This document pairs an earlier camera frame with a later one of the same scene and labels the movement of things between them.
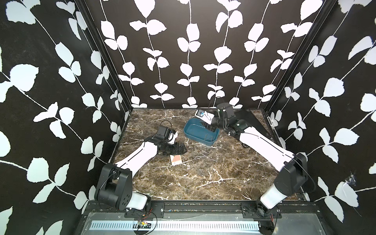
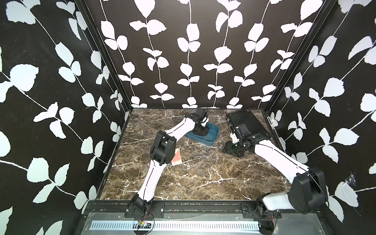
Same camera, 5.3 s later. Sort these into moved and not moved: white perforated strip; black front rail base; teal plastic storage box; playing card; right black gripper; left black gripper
Moved: left black gripper; right black gripper
Not moved: white perforated strip; playing card; black front rail base; teal plastic storage box
